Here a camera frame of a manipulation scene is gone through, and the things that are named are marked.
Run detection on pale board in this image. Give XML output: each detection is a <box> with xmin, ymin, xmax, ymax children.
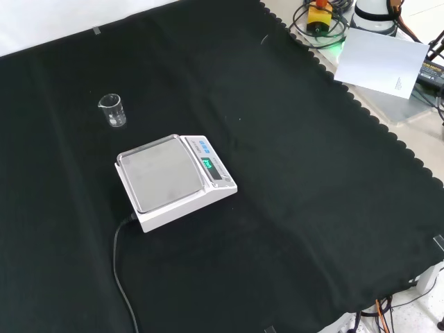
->
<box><xmin>333</xmin><ymin>27</ymin><xmax>431</xmax><ymax>102</ymax></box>

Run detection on small clear glass beaker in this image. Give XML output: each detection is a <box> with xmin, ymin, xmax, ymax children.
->
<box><xmin>97</xmin><ymin>93</ymin><xmax>128</xmax><ymax>130</ymax></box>

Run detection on orange robot cable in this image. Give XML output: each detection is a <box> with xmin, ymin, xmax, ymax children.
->
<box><xmin>387</xmin><ymin>0</ymin><xmax>421</xmax><ymax>43</ymax></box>

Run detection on white electronic balance steel pan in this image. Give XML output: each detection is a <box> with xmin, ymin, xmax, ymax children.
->
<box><xmin>114</xmin><ymin>133</ymin><xmax>239</xmax><ymax>234</ymax></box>

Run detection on yellow stop button box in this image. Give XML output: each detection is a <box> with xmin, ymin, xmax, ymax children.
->
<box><xmin>306</xmin><ymin>0</ymin><xmax>334</xmax><ymax>36</ymax></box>

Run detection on black balance power cable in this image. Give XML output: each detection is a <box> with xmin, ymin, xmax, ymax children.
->
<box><xmin>112</xmin><ymin>214</ymin><xmax>140</xmax><ymax>333</ymax></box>

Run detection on white bench leg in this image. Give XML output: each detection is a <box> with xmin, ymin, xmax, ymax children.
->
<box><xmin>415</xmin><ymin>266</ymin><xmax>444</xmax><ymax>296</ymax></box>

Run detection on black looped cable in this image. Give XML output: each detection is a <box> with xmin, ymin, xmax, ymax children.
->
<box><xmin>292</xmin><ymin>0</ymin><xmax>352</xmax><ymax>49</ymax></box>

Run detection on black bench cloth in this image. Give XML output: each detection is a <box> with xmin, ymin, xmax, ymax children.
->
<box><xmin>0</xmin><ymin>0</ymin><xmax>444</xmax><ymax>333</ymax></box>

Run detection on black power adapter box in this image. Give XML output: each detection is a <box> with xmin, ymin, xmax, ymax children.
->
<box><xmin>415</xmin><ymin>58</ymin><xmax>444</xmax><ymax>92</ymax></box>

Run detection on grey metal base plate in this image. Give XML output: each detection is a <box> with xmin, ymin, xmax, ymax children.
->
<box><xmin>289</xmin><ymin>20</ymin><xmax>444</xmax><ymax>123</ymax></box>

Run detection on black tripod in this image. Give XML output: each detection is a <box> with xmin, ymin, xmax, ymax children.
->
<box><xmin>427</xmin><ymin>30</ymin><xmax>444</xmax><ymax>64</ymax></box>

